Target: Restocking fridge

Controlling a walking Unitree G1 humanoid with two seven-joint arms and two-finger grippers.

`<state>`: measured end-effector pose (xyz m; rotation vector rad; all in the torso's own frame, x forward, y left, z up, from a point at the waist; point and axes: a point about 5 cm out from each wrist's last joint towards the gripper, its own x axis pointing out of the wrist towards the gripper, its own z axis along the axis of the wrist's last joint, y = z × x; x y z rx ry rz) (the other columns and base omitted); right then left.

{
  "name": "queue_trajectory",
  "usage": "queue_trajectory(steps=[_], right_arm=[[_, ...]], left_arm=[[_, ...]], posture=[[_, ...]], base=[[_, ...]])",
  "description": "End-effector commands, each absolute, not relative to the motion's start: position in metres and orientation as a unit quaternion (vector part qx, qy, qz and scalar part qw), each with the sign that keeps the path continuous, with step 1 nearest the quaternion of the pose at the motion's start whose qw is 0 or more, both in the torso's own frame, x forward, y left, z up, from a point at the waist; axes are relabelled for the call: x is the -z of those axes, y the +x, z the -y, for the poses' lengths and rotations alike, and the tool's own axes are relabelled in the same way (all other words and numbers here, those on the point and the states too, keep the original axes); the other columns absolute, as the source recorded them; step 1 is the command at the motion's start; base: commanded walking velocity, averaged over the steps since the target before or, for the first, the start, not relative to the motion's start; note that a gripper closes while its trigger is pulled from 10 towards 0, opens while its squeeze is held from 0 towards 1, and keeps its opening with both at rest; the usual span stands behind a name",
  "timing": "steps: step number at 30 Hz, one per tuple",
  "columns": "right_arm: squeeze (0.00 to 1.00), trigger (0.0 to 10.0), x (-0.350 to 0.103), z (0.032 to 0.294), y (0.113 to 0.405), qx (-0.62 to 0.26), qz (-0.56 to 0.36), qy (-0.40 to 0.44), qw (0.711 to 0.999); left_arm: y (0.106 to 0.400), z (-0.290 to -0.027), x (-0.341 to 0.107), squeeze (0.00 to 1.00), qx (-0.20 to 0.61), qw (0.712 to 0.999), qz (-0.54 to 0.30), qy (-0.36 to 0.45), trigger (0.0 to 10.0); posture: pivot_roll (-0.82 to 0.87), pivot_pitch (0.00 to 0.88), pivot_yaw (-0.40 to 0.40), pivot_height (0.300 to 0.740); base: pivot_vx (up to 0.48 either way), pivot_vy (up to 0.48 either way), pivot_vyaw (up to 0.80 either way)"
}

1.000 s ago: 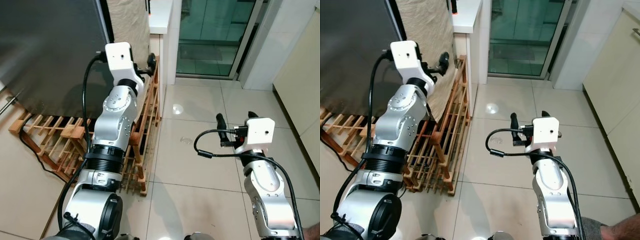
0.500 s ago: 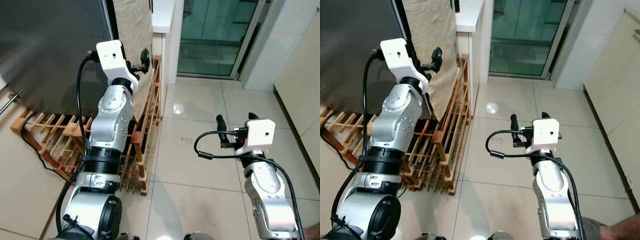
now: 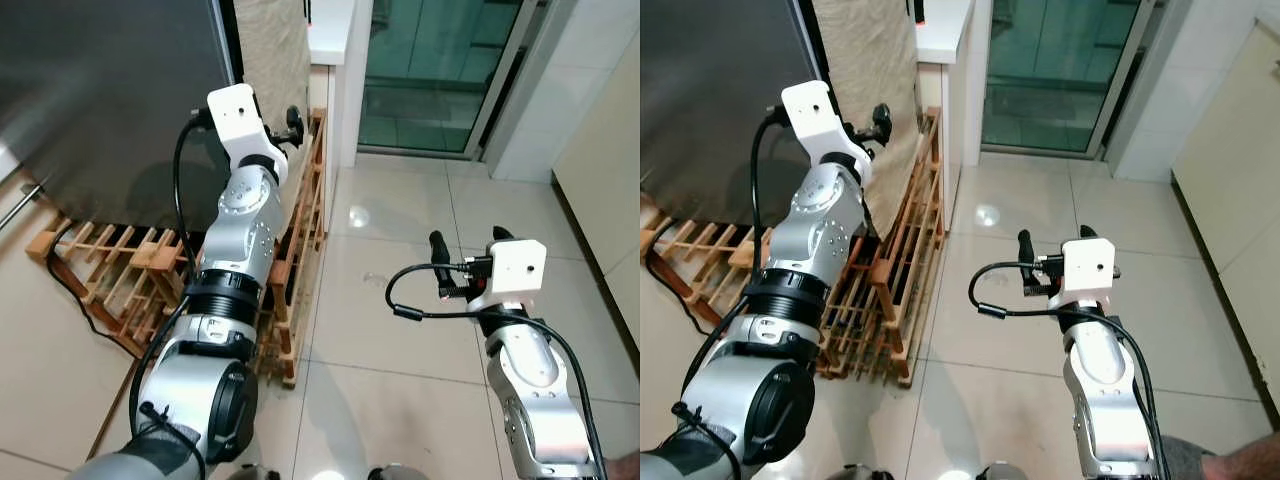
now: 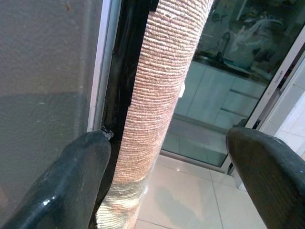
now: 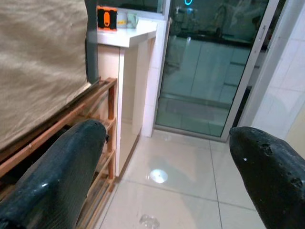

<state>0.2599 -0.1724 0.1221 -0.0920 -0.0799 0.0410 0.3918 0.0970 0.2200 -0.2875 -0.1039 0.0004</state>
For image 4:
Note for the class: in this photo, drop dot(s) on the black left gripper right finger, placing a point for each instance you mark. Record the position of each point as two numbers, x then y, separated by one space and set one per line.
269 181

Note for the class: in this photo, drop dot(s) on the grey frosted glass panel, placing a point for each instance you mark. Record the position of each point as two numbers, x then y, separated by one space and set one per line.
43 59

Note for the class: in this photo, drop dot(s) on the black door frame post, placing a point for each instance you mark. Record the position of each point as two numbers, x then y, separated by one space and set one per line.
121 71

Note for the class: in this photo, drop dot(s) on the sliding glass door aluminium frame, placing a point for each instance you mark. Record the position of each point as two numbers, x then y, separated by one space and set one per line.
270 95

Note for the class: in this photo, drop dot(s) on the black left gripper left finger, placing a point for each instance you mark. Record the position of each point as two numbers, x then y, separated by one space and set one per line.
59 190

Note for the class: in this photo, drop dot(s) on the rolled beige carpet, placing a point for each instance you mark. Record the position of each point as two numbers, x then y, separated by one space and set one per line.
162 95

